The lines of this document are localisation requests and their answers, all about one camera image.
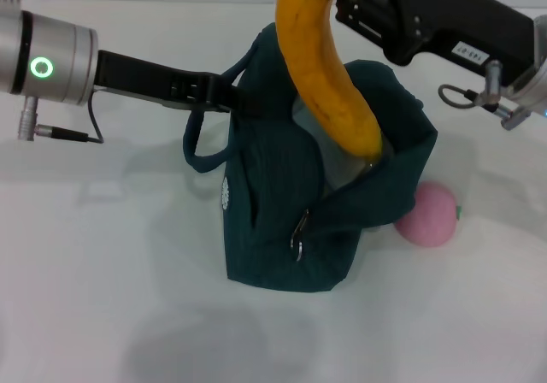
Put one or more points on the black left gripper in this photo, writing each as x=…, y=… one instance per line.
x=162, y=86

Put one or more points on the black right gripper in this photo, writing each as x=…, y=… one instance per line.
x=448, y=19

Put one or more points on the yellow toy banana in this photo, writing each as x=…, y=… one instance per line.
x=316, y=58

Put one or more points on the dark teal fabric lunch bag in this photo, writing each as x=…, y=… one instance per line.
x=273, y=186

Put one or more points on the clear lunch box blue lid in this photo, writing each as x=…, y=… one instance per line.
x=337, y=165

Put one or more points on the pink toy peach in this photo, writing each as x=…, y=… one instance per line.
x=431, y=216

